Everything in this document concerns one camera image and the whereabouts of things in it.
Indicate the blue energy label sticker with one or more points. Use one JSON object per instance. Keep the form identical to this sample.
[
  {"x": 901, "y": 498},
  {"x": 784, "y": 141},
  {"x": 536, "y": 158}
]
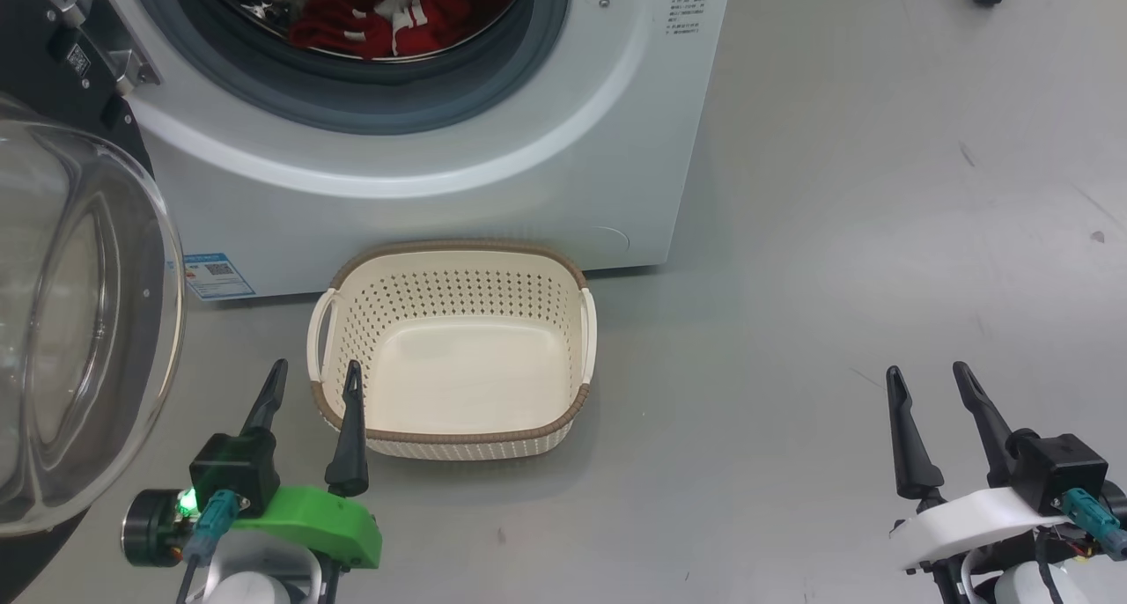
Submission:
[{"x": 216, "y": 276}]

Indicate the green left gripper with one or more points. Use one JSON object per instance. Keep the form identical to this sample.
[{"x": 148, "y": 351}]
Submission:
[{"x": 308, "y": 520}]

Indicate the beige perforated laundry basket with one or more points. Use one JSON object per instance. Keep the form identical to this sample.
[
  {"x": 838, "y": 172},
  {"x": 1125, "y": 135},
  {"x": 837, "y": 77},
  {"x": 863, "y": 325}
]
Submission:
[{"x": 467, "y": 375}]

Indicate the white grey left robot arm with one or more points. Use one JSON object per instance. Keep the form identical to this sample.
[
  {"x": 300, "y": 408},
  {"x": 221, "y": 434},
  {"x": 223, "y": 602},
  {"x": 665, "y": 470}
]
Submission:
[{"x": 255, "y": 578}]

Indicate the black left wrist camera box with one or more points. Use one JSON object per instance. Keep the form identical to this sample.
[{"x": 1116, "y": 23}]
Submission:
[{"x": 236, "y": 467}]

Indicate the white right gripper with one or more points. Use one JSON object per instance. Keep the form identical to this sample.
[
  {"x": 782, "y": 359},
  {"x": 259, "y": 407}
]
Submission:
[{"x": 960, "y": 520}]

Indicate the black-rimmed glass washer door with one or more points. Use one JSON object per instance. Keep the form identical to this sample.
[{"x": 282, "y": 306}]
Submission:
[{"x": 88, "y": 322}]

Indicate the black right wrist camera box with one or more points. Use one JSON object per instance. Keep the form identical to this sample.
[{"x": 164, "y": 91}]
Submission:
[{"x": 1061, "y": 467}]

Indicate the white front-load washing machine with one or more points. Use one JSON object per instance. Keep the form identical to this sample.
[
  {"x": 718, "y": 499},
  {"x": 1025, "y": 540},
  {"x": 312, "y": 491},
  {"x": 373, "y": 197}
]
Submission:
[{"x": 528, "y": 146}]

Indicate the red basketball jersey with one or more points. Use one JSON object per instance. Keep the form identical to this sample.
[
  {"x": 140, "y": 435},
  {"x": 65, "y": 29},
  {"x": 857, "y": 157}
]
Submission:
[{"x": 335, "y": 23}]

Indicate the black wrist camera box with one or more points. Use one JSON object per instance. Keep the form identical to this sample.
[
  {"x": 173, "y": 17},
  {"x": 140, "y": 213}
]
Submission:
[
  {"x": 1061, "y": 467},
  {"x": 236, "y": 467}
]

